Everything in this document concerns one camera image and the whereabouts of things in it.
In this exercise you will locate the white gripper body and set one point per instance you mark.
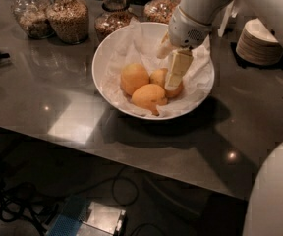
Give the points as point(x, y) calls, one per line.
point(186, 31)

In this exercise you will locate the white ceramic bowl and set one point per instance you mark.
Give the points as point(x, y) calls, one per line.
point(99, 66)

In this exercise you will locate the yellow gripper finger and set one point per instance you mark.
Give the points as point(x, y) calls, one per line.
point(179, 62)
point(165, 47)

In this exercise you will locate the orange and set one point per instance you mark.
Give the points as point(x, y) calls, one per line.
point(149, 97)
point(133, 76)
point(158, 77)

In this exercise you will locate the stack of white plates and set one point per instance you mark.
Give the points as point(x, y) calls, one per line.
point(257, 45)

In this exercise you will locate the white paper liner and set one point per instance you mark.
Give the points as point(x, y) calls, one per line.
point(131, 49)

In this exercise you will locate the grain filled glass jar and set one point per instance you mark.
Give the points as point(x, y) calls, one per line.
point(69, 19)

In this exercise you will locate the right glass jar with cereal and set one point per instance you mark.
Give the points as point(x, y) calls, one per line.
point(160, 11)

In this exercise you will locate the far left glass jar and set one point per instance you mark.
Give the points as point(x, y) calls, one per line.
point(31, 17)

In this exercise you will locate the blue and metal floor box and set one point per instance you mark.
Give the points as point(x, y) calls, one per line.
point(82, 217)

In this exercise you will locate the centre glass jar with granola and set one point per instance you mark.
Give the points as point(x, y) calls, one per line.
point(116, 14)

